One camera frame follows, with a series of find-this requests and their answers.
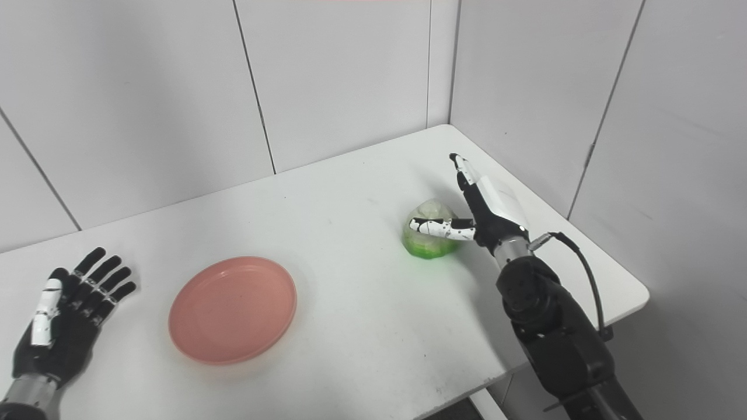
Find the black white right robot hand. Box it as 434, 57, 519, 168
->
409, 153, 530, 253

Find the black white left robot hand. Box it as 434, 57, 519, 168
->
13, 247, 137, 389

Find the green white cabbage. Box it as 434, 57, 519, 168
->
402, 199, 462, 260

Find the pink round plate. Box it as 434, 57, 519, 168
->
169, 257, 298, 366

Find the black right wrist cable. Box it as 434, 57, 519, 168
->
528, 232, 613, 342

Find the white table frame bar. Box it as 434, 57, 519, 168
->
470, 388, 509, 420

